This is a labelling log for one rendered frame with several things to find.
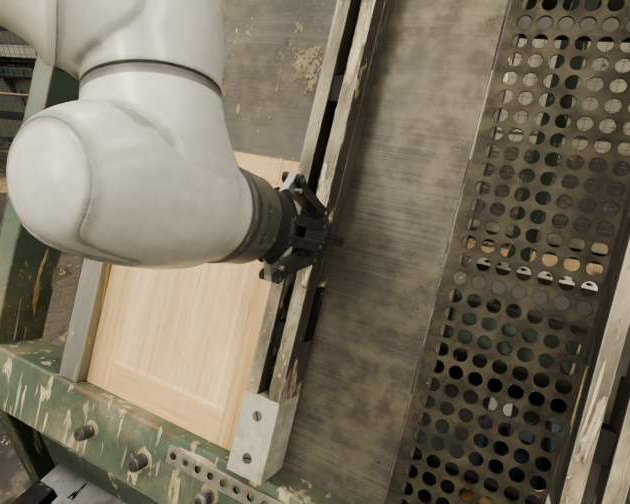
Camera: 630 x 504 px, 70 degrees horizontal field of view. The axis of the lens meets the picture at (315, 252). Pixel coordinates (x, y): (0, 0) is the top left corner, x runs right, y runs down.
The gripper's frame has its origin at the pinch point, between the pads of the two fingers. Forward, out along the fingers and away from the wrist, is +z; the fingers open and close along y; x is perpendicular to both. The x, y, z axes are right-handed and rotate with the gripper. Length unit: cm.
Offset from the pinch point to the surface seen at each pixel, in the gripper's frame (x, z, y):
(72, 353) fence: 47, 4, -33
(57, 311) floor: 197, 115, -75
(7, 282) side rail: 69, 2, -25
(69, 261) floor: 238, 148, -55
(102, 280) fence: 44.8, 4.6, -17.9
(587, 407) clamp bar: -35.2, 1.9, -11.6
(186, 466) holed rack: 15.5, 2.7, -41.3
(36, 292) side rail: 69, 9, -27
